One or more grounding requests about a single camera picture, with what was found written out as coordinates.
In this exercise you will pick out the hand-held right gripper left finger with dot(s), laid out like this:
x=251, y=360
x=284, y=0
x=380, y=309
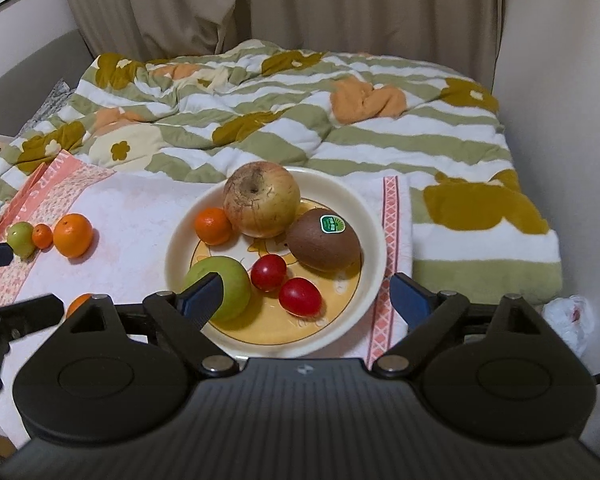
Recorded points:
x=202, y=302

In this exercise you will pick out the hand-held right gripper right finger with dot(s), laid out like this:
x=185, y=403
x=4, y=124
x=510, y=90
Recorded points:
x=409, y=300

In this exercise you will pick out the yellow-brown apple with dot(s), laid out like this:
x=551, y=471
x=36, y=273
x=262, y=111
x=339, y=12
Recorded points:
x=262, y=200

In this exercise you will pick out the green striped flower blanket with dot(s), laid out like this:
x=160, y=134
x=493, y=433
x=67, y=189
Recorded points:
x=330, y=150

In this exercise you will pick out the large orange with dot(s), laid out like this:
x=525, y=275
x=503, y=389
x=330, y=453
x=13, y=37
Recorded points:
x=79, y=305

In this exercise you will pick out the grey patterned pillow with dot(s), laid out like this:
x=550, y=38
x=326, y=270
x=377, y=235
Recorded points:
x=55, y=97

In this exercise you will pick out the small green apple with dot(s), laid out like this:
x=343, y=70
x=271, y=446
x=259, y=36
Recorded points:
x=22, y=235

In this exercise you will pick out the small tangerine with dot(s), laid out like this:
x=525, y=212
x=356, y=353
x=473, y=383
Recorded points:
x=42, y=236
x=213, y=226

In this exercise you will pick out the round red cherry tomato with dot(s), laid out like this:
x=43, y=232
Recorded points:
x=268, y=272

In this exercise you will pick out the white plastic bag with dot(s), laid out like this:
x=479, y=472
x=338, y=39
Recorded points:
x=570, y=320

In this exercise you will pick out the large green apple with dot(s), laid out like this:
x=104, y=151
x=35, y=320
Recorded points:
x=235, y=290

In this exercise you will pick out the medium orange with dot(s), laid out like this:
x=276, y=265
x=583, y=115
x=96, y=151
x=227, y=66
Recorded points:
x=73, y=235

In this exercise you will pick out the oval red cherry tomato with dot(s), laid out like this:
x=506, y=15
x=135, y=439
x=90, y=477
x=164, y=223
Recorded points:
x=300, y=297

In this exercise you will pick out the grey padded headboard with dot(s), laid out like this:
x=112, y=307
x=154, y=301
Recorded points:
x=25, y=75

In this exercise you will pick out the cream plate with cartoon print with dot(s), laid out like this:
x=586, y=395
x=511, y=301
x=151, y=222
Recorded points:
x=365, y=240

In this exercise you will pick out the brown kiwi with sticker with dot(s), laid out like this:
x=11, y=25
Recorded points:
x=325, y=242

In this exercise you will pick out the pink floral towel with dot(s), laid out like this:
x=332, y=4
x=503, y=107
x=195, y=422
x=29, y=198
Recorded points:
x=135, y=230

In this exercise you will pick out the beige curtain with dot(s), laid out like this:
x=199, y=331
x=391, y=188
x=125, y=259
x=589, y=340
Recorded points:
x=330, y=5

